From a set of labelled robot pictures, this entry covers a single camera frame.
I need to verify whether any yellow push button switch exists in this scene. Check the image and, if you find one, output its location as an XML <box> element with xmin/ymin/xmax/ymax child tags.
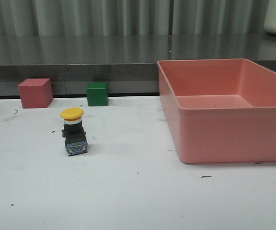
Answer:
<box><xmin>60</xmin><ymin>107</ymin><xmax>88</xmax><ymax>156</ymax></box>

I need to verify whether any green cube block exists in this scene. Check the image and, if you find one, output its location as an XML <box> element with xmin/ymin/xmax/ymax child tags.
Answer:
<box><xmin>86</xmin><ymin>82</ymin><xmax>109</xmax><ymax>106</ymax></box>

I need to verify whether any grey stone counter shelf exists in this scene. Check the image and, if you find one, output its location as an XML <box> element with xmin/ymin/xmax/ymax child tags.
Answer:
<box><xmin>0</xmin><ymin>34</ymin><xmax>276</xmax><ymax>98</ymax></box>

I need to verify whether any pink plastic bin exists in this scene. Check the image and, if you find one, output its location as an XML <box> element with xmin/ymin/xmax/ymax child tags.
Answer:
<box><xmin>158</xmin><ymin>58</ymin><xmax>276</xmax><ymax>163</ymax></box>

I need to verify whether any pink cube block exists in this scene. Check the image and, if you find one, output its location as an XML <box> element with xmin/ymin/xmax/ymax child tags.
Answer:
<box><xmin>18</xmin><ymin>78</ymin><xmax>53</xmax><ymax>109</ymax></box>

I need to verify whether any grey pleated curtain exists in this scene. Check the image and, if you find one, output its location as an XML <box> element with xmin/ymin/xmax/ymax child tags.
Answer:
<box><xmin>0</xmin><ymin>0</ymin><xmax>268</xmax><ymax>36</ymax></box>

